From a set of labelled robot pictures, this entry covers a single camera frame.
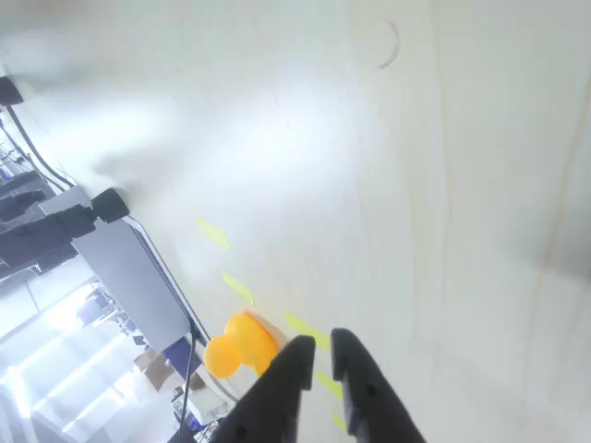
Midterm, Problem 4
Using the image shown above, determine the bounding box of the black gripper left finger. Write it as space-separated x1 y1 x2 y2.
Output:
212 335 318 443

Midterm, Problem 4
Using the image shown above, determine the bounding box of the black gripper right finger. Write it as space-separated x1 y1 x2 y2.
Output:
330 328 427 443

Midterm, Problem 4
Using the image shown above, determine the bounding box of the yellow rubber duck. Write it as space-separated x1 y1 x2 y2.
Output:
202 311 283 380

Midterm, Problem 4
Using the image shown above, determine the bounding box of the small white device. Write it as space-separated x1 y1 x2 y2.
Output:
188 387 230 419

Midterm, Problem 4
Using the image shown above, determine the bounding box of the black table clamp knob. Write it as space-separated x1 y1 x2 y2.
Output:
90 186 131 226

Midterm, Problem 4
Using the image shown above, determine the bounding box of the black mechanical assembly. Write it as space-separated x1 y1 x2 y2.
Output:
0 202 98 281

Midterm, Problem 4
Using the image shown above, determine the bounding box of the black plug block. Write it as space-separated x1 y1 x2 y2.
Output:
0 75 25 108

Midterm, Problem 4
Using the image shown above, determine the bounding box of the thin black cable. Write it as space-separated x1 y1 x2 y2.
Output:
177 317 204 433

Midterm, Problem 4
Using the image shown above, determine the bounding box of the thick black cable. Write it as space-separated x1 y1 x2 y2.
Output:
3 104 76 189

